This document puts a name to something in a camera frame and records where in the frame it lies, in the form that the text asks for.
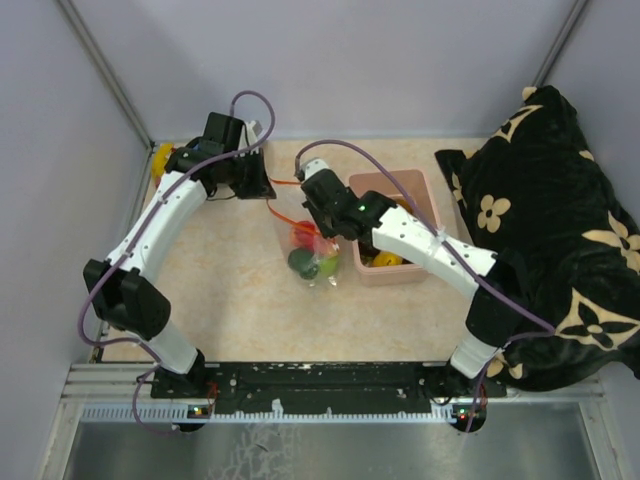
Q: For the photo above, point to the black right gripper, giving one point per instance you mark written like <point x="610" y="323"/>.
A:
<point x="327" y="231"/>

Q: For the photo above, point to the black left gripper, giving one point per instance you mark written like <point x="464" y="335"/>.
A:
<point x="260" y="188"/>

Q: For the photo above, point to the red apple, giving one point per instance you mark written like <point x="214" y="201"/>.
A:
<point x="324" y="247"/>

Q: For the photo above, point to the red pepper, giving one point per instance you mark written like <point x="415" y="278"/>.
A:
<point x="302" y="234"/>

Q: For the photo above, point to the clear zip bag orange zipper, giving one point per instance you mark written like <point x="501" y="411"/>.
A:
<point x="286" y="209"/>

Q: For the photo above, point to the green apple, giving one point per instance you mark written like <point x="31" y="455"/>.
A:
<point x="328" y="266"/>

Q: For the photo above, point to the dark green lime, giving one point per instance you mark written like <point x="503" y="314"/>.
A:
<point x="303" y="262"/>

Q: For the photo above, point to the pink plastic bin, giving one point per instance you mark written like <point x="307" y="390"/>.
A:
<point x="415" y="183"/>

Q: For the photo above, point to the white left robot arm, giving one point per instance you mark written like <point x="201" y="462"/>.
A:
<point x="122" y="287"/>

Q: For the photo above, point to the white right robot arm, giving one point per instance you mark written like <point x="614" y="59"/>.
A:
<point x="493" y="283"/>

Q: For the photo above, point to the yellow lemon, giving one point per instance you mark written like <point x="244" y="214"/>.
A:
<point x="386" y="259"/>

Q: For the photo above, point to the yellow plush toy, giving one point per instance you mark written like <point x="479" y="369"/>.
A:
<point x="160" y="159"/>

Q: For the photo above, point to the black floral blanket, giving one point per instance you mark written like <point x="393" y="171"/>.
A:
<point x="535" y="188"/>

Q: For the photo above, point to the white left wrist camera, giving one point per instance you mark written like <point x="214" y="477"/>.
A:
<point x="250" y="134"/>

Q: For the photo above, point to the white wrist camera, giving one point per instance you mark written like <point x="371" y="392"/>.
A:
<point x="309" y="168"/>
<point x="250" y="134"/>

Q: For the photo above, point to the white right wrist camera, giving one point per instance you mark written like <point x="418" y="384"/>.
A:
<point x="309" y="168"/>

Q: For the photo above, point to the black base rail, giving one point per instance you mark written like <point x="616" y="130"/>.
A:
<point x="317" y="388"/>

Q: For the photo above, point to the white slotted cable duct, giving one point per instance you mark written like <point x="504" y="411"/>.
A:
<point x="156" y="413"/>

